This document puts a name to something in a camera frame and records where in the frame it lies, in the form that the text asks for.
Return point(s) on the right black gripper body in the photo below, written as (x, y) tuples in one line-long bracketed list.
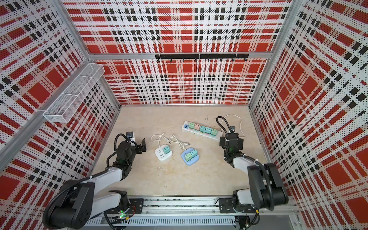
[(222, 142)]

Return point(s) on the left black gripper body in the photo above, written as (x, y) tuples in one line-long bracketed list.
[(131, 158)]

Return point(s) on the white square power strip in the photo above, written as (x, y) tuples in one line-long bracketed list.
[(160, 154)]

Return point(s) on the blue square power strip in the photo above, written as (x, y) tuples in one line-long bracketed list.
[(193, 160)]

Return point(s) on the long white power strip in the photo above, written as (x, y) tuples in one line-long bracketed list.
[(185, 128)]

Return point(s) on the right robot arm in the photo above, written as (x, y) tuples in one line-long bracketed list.
[(266, 189)]

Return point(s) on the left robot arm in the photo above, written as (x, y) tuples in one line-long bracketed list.
[(78, 201)]

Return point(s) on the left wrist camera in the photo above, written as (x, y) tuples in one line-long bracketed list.
[(130, 135)]

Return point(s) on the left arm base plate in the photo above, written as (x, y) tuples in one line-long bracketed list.
[(133, 206)]

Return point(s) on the aluminium front rail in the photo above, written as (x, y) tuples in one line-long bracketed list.
[(185, 205)]

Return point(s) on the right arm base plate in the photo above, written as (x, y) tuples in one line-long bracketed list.
[(229, 205)]

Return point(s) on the white wire basket shelf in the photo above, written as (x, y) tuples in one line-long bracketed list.
[(66, 105)]

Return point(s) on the black hook rail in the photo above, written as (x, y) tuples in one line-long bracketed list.
[(201, 56)]

